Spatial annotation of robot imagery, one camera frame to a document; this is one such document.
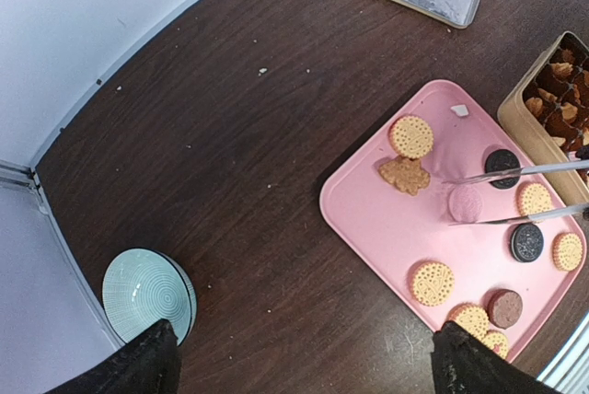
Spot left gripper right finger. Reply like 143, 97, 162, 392
431, 321, 552, 394

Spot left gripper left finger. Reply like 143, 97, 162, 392
51, 319, 181, 394

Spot metal serving tongs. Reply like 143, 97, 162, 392
445, 160, 588, 226

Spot gingerbread brown leaf cookie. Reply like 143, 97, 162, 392
377, 156, 431, 196

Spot gold cookie tin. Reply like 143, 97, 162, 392
496, 30, 589, 206

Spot yellow cookie with pink sword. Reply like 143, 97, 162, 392
481, 330, 509, 359

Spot yellow dotted cookie left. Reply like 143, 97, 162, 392
448, 303, 490, 340

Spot yellow dotted cookie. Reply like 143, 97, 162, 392
516, 182, 554, 216
448, 303, 490, 340

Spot brown chocolate cookie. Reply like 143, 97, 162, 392
487, 289, 523, 330

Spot pale blue ceramic bowl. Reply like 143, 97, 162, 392
102, 248, 198, 345

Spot yellow cookie under chip cookie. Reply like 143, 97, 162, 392
410, 261, 455, 307

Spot black sandwich cookie lower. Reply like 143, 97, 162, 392
510, 223, 544, 263

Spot black sandwich cookie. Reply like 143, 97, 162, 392
484, 149, 521, 190
510, 223, 544, 263

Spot yellow dotted cookie corner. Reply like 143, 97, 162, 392
552, 233, 583, 272

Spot pink plastic tray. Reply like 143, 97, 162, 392
319, 80, 581, 358

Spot pink sandwich cookie upper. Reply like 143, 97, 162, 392
448, 185, 482, 223

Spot yellow dotted cookie middle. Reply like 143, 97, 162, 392
516, 182, 554, 216

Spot black sandwich cookie upper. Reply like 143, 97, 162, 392
484, 149, 521, 190

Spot lone yellow sandwich cookie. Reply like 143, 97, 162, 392
388, 115, 434, 159

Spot front aluminium rail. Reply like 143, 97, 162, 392
537, 314, 589, 394

